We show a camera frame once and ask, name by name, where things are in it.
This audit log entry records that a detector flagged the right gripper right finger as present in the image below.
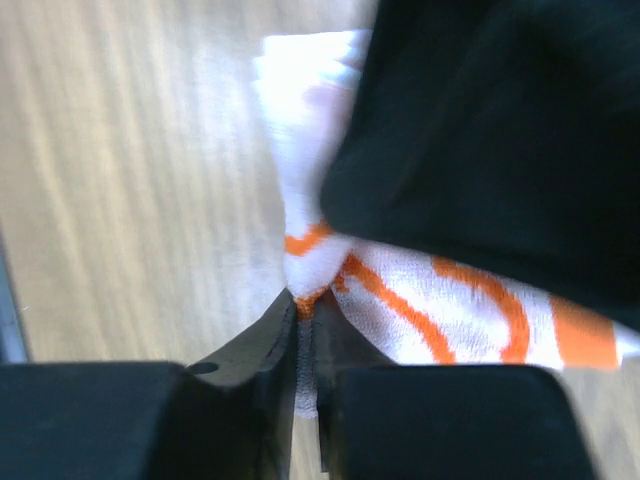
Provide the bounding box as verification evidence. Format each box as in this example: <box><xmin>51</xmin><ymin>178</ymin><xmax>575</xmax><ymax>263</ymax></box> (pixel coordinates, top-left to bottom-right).
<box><xmin>312</xmin><ymin>293</ymin><xmax>597</xmax><ymax>480</ymax></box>

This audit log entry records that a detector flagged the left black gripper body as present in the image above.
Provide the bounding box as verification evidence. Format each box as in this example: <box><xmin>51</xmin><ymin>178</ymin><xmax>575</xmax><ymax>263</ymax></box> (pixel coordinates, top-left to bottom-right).
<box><xmin>319</xmin><ymin>1</ymin><xmax>639</xmax><ymax>329</ymax></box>

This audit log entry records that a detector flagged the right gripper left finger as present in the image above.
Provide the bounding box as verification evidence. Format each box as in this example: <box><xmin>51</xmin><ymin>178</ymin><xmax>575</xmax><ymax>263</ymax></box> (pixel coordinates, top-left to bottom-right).
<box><xmin>1</xmin><ymin>291</ymin><xmax>297</xmax><ymax>479</ymax></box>

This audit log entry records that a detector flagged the orange flower towel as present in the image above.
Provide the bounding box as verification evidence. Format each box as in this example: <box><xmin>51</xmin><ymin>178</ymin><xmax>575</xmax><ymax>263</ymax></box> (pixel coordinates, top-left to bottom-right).
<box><xmin>254</xmin><ymin>30</ymin><xmax>639</xmax><ymax>417</ymax></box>

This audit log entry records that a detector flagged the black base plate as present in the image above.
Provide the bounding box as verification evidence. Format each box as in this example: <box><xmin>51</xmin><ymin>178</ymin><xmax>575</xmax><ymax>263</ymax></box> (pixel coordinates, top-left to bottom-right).
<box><xmin>0</xmin><ymin>242</ymin><xmax>30</xmax><ymax>364</ymax></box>

